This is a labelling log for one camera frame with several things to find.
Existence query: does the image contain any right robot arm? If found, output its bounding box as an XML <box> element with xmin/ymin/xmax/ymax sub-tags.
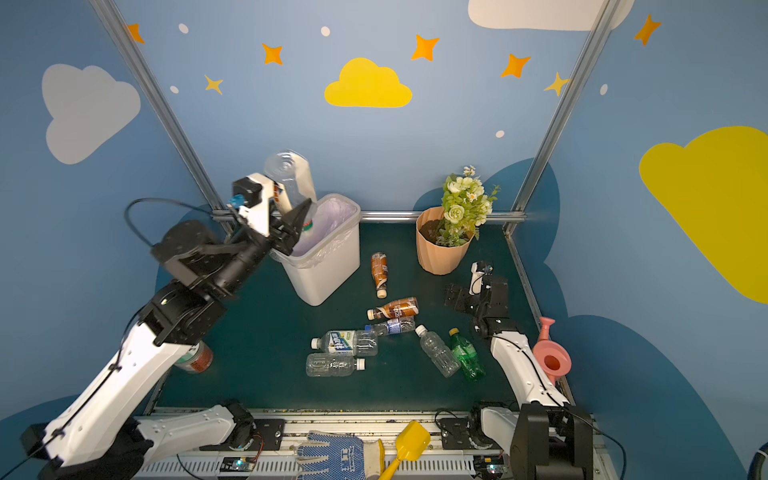
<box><xmin>445</xmin><ymin>274</ymin><xmax>594</xmax><ymax>479</ymax></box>

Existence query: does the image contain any blue dotted work glove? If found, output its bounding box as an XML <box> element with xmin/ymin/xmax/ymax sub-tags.
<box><xmin>296</xmin><ymin>431</ymin><xmax>386</xmax><ymax>480</ymax></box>

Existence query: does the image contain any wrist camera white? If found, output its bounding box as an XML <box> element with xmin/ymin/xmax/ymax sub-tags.
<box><xmin>469</xmin><ymin>261</ymin><xmax>493</xmax><ymax>295</ymax></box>
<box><xmin>229</xmin><ymin>173</ymin><xmax>275</xmax><ymax>237</ymax></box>

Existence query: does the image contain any aluminium corner post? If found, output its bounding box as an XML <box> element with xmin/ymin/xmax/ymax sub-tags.
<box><xmin>503</xmin><ymin>0</ymin><xmax>624</xmax><ymax>240</ymax></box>
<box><xmin>89</xmin><ymin>0</ymin><xmax>226</xmax><ymax>212</ymax></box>

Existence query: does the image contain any white plastic trash bin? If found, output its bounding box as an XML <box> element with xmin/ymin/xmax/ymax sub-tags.
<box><xmin>270</xmin><ymin>219</ymin><xmax>360</xmax><ymax>306</ymax></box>

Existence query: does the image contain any aluminium right corner post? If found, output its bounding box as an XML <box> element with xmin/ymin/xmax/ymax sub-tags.
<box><xmin>503</xmin><ymin>0</ymin><xmax>624</xmax><ymax>240</ymax></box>

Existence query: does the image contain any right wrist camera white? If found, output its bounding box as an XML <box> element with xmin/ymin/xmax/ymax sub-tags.
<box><xmin>469</xmin><ymin>261</ymin><xmax>493</xmax><ymax>295</ymax></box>

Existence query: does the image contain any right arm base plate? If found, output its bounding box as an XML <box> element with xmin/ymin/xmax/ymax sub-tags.
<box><xmin>435</xmin><ymin>417</ymin><xmax>499</xmax><ymax>450</ymax></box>

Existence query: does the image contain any green plastic bottle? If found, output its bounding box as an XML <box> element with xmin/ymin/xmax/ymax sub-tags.
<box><xmin>449</xmin><ymin>328</ymin><xmax>485</xmax><ymax>381</ymax></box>

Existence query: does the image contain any circuit board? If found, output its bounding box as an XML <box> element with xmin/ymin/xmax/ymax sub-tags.
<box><xmin>473</xmin><ymin>455</ymin><xmax>508</xmax><ymax>480</ymax></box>
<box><xmin>220</xmin><ymin>457</ymin><xmax>256</xmax><ymax>473</ymax></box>

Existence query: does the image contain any right circuit board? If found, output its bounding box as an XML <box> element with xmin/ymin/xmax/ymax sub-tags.
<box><xmin>473</xmin><ymin>455</ymin><xmax>508</xmax><ymax>480</ymax></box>

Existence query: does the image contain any red white label bottle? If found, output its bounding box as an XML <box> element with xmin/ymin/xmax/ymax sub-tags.
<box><xmin>264</xmin><ymin>150</ymin><xmax>318</xmax><ymax>231</ymax></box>

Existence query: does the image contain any yellow toy shovel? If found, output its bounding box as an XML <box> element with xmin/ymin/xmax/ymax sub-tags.
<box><xmin>379</xmin><ymin>421</ymin><xmax>431</xmax><ymax>480</ymax></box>

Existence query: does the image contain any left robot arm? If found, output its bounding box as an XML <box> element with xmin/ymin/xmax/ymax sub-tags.
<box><xmin>21</xmin><ymin>199</ymin><xmax>312</xmax><ymax>479</ymax></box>

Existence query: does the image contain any left circuit board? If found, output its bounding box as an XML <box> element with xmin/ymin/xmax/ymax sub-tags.
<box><xmin>220</xmin><ymin>457</ymin><xmax>256</xmax><ymax>473</ymax></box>

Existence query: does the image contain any front aluminium rail bed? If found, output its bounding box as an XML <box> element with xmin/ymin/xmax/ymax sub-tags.
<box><xmin>128</xmin><ymin>410</ymin><xmax>619</xmax><ymax>480</ymax></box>

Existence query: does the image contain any translucent bin liner bag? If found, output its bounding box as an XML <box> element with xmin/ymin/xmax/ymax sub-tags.
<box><xmin>287</xmin><ymin>194</ymin><xmax>361</xmax><ymax>269</ymax></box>

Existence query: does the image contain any clear bottle front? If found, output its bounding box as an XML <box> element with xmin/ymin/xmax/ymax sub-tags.
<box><xmin>305</xmin><ymin>353</ymin><xmax>366</xmax><ymax>378</ymax></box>

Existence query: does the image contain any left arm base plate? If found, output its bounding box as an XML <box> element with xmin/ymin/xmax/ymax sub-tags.
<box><xmin>199</xmin><ymin>418</ymin><xmax>286</xmax><ymax>453</ymax></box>

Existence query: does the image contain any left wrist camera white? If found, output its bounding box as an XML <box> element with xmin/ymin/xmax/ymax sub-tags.
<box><xmin>229</xmin><ymin>173</ymin><xmax>275</xmax><ymax>237</ymax></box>

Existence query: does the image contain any aluminium left corner post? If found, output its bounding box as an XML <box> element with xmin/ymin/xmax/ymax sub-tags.
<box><xmin>89</xmin><ymin>0</ymin><xmax>226</xmax><ymax>212</ymax></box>

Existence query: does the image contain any pink watering can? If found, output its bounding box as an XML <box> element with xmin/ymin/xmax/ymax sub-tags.
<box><xmin>533</xmin><ymin>317</ymin><xmax>572</xmax><ymax>383</ymax></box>

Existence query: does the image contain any small blue label bottle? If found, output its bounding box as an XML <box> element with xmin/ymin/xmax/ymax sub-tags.
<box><xmin>364</xmin><ymin>316</ymin><xmax>416</xmax><ymax>337</ymax></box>

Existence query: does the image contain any aluminium back frame rail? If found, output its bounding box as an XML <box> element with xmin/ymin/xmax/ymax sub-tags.
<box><xmin>211</xmin><ymin>208</ymin><xmax>527</xmax><ymax>224</ymax></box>

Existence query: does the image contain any clear ribbed bottle white cap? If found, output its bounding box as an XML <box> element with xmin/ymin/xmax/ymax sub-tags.
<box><xmin>415</xmin><ymin>325</ymin><xmax>461</xmax><ymax>378</ymax></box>

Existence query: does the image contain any blue white label water bottle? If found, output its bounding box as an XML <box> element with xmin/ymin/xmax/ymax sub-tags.
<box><xmin>311</xmin><ymin>330</ymin><xmax>379</xmax><ymax>357</ymax></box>

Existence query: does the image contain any artificial white flower plant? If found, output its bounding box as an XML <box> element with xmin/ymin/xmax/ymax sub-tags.
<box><xmin>436</xmin><ymin>165</ymin><xmax>501</xmax><ymax>247</ymax></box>

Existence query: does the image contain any brown coffee bottle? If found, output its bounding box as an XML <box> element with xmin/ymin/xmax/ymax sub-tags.
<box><xmin>371</xmin><ymin>252</ymin><xmax>388</xmax><ymax>299</ymax></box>
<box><xmin>366</xmin><ymin>297</ymin><xmax>419</xmax><ymax>321</ymax></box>

